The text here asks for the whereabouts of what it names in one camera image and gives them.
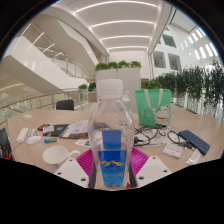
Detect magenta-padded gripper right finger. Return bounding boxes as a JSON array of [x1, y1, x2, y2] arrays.
[[129, 146, 173, 189]]

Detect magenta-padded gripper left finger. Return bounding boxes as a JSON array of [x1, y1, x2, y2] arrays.
[[54, 148, 98, 190]]

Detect clear blue-labelled water bottle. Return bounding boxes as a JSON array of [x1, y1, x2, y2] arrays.
[[87, 78, 136, 190]]

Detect white cup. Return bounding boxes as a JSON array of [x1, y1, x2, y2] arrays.
[[42, 145, 81, 169]]

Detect small white box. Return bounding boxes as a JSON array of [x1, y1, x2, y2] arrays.
[[162, 142, 185, 159]]

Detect colourful sticker sheet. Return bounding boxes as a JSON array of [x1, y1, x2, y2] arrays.
[[74, 138, 92, 148]]

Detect small teal box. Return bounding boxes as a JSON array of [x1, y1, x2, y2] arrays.
[[43, 136, 58, 144]]

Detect black notebook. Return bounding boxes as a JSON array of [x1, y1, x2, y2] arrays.
[[49, 123, 70, 138]]

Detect white packet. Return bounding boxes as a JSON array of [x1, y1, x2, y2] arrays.
[[186, 148, 203, 166]]

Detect open paper booklet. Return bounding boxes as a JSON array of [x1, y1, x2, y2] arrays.
[[61, 119, 91, 139]]

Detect white computer mouse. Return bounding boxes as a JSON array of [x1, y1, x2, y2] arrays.
[[26, 134, 42, 146]]

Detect dark red phone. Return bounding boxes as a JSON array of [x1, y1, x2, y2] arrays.
[[37, 123, 51, 132]]

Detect white power strip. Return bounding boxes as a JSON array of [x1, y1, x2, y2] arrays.
[[16, 127, 30, 145]]

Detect green tote bag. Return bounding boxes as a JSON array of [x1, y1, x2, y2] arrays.
[[134, 88, 173, 128]]

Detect red and black chair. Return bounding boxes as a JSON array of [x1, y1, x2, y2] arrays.
[[0, 128, 14, 161]]

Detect clear pump bottle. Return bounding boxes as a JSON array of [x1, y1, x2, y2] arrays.
[[120, 90, 132, 111]]

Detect wooden handrail glass railing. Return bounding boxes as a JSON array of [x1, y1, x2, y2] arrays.
[[0, 87, 91, 118]]

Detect white cabinet topped with plants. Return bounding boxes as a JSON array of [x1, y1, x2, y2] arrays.
[[94, 60, 143, 114]]

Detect row of green plants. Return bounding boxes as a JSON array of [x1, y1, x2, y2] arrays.
[[141, 58, 224, 121]]

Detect white staircase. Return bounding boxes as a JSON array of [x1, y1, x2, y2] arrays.
[[0, 19, 101, 94]]

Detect ceiling light strips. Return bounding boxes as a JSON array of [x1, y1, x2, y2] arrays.
[[74, 0, 158, 51]]

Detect tangle of black cables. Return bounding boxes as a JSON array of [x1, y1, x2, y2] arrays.
[[133, 125, 194, 149]]

